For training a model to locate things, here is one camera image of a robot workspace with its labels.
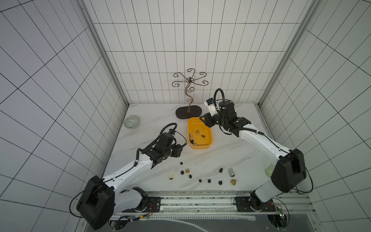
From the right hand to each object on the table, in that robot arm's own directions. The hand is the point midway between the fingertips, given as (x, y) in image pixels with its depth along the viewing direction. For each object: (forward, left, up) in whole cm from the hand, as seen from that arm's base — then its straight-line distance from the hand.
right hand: (204, 113), depth 84 cm
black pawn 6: (-28, +12, -22) cm, 38 cm away
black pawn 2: (-25, -11, -22) cm, 35 cm away
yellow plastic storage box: (-1, +2, -23) cm, 23 cm away
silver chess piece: (-6, +8, -21) cm, 23 cm away
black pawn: (-22, +13, -23) cm, 34 cm away
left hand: (-18, +16, -14) cm, 28 cm away
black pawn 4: (-32, -4, -23) cm, 39 cm away
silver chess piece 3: (-26, -17, -23) cm, 39 cm away
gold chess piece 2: (-32, -17, -22) cm, 42 cm away
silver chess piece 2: (-8, +7, -21) cm, 24 cm away
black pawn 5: (-30, +7, -22) cm, 38 cm away
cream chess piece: (-31, +18, -22) cm, 42 cm away
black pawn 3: (-32, -10, -23) cm, 41 cm away
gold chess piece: (0, +3, -21) cm, 22 cm away
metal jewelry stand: (+20, +10, -22) cm, 31 cm away
